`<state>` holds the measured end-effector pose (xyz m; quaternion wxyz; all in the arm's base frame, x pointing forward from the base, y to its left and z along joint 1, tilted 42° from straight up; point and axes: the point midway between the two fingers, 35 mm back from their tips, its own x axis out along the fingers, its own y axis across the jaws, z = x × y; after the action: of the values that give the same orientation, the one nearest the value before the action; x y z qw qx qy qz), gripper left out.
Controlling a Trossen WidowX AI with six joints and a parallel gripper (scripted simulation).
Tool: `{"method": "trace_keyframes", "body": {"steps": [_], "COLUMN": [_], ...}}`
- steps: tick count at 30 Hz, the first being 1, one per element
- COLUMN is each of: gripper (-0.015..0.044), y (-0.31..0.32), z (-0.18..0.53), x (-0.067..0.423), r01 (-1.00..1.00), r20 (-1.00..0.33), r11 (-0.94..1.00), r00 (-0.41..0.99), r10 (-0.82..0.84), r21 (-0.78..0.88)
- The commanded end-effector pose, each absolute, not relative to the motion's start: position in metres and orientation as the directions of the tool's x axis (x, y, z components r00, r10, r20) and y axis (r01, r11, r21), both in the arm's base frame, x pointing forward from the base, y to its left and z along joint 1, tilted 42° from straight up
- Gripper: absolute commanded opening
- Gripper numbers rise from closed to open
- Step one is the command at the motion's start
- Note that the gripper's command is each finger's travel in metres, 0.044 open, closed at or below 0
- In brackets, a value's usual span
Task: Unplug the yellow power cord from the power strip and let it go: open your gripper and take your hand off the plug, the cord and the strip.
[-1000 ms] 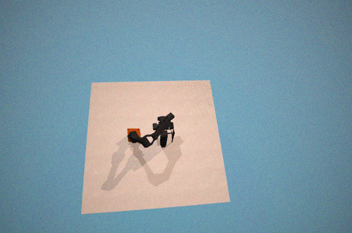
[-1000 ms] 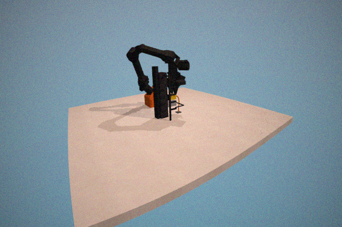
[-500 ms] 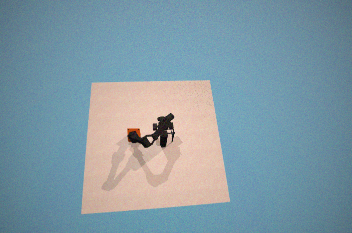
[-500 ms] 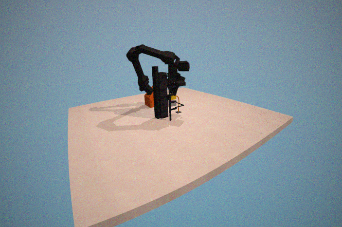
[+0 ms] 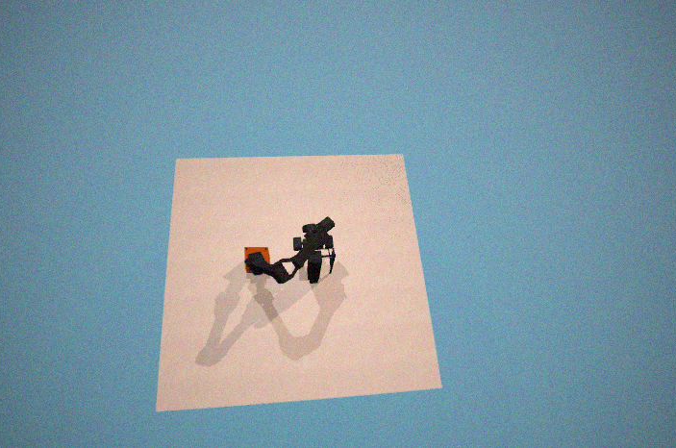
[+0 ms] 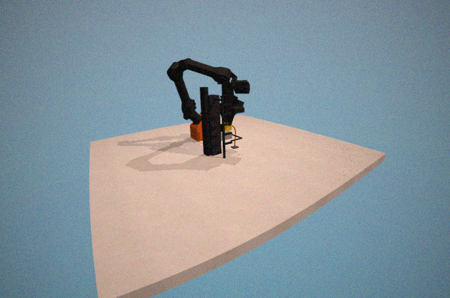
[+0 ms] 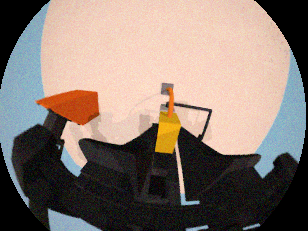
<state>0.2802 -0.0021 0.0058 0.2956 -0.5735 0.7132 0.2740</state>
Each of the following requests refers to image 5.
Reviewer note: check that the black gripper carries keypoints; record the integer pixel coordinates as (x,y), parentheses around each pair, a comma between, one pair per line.
(297,244)

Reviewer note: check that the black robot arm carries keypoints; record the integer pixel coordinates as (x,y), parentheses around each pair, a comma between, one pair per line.
(316,235)

